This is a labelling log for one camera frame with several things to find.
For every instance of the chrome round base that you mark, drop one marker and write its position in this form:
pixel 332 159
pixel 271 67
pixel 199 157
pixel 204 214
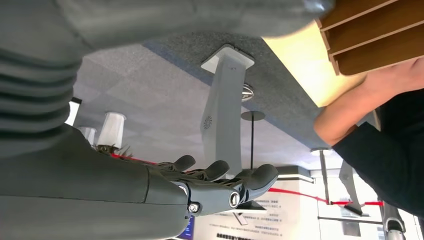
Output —
pixel 247 92

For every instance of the person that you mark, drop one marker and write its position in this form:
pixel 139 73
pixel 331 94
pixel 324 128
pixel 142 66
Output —
pixel 391 159

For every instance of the cardboard card holder rack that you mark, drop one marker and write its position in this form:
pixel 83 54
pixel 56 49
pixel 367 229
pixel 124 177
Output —
pixel 374 39

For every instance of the red barrier belt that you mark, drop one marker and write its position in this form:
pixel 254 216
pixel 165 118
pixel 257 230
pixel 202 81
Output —
pixel 298 193

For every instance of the black stanchion pole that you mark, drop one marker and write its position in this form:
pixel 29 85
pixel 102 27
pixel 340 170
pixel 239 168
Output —
pixel 252 116

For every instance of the chrome stanchion post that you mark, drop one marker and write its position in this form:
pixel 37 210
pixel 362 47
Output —
pixel 324 175

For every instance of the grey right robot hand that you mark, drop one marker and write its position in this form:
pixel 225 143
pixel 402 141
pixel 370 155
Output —
pixel 82 185

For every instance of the grey slanted display stand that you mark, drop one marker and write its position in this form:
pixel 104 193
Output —
pixel 349 185

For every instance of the white wall sign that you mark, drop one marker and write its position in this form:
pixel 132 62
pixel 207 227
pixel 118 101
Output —
pixel 285 218

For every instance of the silver kiosk stand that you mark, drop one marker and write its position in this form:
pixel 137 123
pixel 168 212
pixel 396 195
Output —
pixel 222 116

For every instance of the white plant pot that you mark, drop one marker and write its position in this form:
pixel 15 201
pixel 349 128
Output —
pixel 87 135
pixel 112 130

